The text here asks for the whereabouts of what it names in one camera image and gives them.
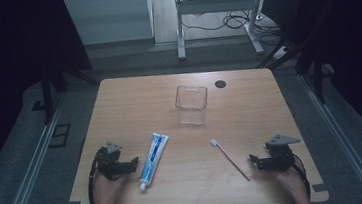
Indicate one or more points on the black round table grommet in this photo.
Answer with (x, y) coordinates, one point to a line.
(220, 84)

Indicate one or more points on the black metal stand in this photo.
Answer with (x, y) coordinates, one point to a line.
(317, 75)
(47, 94)

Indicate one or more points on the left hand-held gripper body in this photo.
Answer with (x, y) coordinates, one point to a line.
(109, 164)

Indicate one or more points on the white desk frame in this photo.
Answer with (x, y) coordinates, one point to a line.
(216, 4)

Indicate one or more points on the white power strip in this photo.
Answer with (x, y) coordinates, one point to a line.
(280, 52)

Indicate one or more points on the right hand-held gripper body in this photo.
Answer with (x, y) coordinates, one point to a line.
(279, 154)

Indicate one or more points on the clear plastic cup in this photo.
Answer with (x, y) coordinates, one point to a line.
(191, 106)

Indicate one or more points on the dark curtain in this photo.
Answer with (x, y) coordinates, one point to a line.
(1, 65)
(358, 48)

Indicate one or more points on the pink toothbrush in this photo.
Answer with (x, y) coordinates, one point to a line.
(229, 159)

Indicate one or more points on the blue white toothpaste tube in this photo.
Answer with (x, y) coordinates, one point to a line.
(153, 161)

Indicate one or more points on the person's left hand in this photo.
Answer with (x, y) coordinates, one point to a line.
(105, 191)

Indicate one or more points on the person's right hand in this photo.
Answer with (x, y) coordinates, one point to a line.
(290, 182)

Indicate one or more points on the aluminium floor rail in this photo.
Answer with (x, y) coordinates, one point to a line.
(343, 140)
(28, 170)

